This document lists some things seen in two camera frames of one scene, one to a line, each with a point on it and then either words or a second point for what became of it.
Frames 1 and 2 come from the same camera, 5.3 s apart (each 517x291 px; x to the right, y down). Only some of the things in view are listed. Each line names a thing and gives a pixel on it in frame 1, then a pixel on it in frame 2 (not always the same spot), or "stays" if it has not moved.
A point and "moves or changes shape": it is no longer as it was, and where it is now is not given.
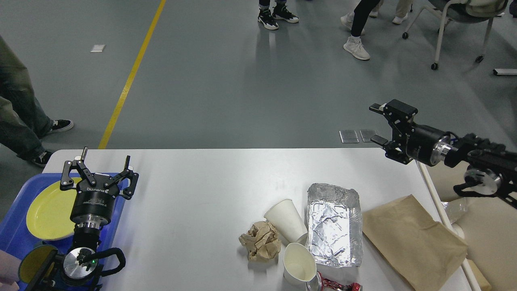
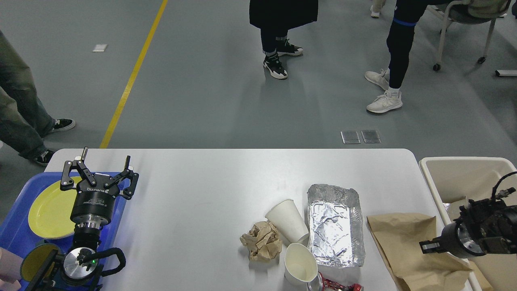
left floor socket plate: (348, 136) stays
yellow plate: (49, 215) stays
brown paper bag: (429, 255) moves or changes shape
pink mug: (9, 266) stays
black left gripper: (92, 206) stays
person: (355, 21) -> (400, 38)
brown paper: (261, 241) stays
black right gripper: (427, 144) -> (455, 239)
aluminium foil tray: (334, 226) stays
